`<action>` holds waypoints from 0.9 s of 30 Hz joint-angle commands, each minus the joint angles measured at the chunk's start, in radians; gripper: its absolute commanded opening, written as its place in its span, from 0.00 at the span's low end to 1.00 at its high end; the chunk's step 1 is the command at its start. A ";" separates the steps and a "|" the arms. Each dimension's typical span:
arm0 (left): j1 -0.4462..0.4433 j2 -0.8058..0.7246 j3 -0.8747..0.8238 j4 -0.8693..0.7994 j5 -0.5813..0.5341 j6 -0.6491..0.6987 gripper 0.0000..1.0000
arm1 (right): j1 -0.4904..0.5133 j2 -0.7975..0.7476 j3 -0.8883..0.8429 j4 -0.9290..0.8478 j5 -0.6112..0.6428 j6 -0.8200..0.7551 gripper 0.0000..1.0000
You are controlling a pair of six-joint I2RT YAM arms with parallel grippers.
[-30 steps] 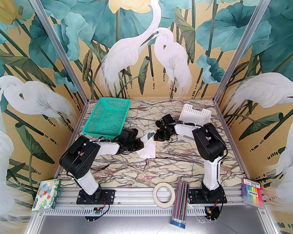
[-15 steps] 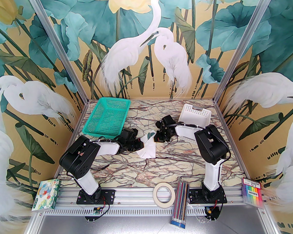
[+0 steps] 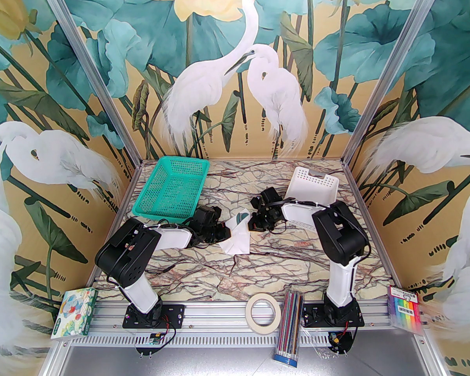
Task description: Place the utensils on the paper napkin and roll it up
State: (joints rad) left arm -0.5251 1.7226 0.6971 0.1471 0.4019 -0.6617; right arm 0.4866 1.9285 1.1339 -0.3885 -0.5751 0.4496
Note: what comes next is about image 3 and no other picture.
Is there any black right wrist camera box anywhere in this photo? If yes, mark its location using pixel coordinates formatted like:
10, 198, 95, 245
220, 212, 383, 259
260, 188, 282, 206

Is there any coloured pencil box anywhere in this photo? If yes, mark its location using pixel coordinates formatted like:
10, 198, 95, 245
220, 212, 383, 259
274, 290, 304, 367

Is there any white perforated plastic basket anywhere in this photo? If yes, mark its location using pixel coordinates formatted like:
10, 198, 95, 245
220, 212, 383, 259
285, 166, 340, 233

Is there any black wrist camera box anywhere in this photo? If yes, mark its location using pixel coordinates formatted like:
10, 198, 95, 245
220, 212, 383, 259
260, 188, 282, 206
196, 206, 222, 226

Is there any aluminium frame post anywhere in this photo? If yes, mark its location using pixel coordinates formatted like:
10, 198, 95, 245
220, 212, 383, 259
35, 0, 142, 164
342, 0, 449, 165

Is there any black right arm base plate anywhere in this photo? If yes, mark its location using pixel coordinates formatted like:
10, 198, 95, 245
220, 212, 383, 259
302, 302, 365, 328

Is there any colourful cartoon card box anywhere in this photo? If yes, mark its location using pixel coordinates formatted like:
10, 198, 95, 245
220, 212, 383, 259
51, 287, 99, 342

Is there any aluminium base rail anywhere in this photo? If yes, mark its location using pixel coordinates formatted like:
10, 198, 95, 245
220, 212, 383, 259
69, 302, 419, 347

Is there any rainbow marker pack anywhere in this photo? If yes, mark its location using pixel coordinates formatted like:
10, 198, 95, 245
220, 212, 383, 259
388, 284, 424, 334

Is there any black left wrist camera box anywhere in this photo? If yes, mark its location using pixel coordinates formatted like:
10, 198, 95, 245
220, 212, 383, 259
196, 206, 222, 226

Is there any masking tape roll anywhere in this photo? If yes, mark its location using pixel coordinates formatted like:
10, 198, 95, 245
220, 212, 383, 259
246, 293, 281, 333

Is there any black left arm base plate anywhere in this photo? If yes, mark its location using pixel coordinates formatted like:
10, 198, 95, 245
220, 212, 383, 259
122, 303, 185, 330

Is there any green plastic mesh basket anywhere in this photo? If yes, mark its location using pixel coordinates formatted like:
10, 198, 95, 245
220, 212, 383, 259
132, 156, 210, 219

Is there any white paper napkin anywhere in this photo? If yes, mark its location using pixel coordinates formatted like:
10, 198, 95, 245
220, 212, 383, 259
219, 209, 256, 255

